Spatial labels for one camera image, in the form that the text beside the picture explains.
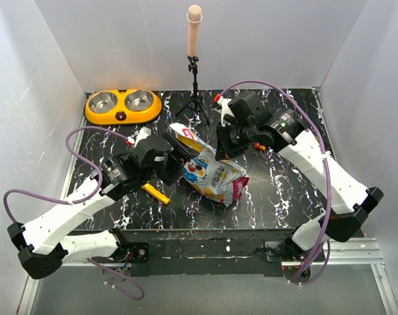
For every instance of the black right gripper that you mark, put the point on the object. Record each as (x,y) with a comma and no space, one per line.
(224,151)

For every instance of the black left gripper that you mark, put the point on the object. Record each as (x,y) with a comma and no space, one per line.
(179,155)

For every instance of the white cartoon pet food bag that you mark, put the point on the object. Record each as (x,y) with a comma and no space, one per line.
(220,181)

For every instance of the yellow plastic food scoop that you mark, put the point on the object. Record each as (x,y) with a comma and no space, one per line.
(156,193)

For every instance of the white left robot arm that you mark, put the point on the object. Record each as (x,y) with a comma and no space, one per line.
(46,242)

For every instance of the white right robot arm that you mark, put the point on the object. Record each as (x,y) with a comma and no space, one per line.
(348,201)

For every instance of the yellow double pet bowl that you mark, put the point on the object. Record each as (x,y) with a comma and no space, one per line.
(122,107)

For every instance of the red yellow toy block truck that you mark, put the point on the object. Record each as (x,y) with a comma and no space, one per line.
(259,146)

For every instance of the black tripod stand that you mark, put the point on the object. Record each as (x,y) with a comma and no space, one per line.
(196,101)

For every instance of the pink microphone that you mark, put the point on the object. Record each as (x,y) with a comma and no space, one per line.
(194,18)

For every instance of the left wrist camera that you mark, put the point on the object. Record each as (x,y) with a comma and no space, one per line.
(143,133)

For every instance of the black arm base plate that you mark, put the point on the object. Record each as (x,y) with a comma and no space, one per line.
(203,252)

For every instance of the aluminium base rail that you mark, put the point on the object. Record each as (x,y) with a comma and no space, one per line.
(218,276)

